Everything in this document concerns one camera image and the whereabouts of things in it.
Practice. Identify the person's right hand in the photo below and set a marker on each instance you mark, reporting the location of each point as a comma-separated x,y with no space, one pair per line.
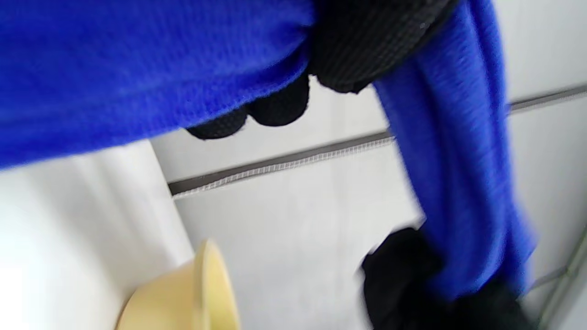
403,284

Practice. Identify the person's left hand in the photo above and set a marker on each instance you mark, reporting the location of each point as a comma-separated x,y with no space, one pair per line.
376,41

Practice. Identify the blue rectangular towel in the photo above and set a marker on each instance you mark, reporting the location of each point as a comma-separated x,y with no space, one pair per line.
137,68

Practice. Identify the yellow plastic basin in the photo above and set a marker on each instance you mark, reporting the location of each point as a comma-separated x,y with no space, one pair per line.
183,298

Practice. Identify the dark grey wall strip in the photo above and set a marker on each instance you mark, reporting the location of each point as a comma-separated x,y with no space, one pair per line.
275,162

